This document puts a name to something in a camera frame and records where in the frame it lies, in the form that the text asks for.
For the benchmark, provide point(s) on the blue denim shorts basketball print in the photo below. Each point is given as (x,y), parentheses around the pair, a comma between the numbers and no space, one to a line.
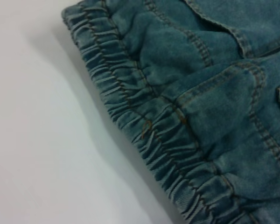
(200,112)

